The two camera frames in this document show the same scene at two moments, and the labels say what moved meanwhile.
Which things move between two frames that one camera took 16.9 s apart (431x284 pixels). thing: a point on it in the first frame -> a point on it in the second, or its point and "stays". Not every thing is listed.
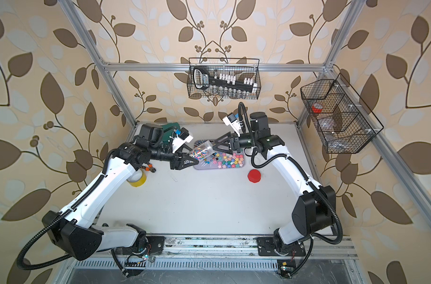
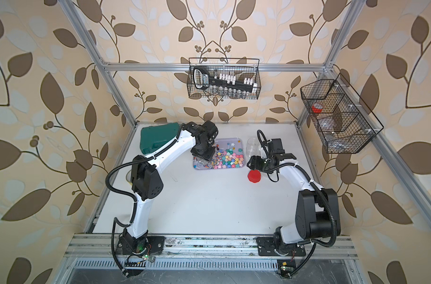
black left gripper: x=179 y=162 -> x=207 y=157
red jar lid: x=254 y=176 stays
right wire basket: x=345 y=122 stays
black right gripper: x=234 y=143 -> x=256 y=163
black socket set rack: x=223 y=85 stays
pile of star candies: x=225 y=160 stays
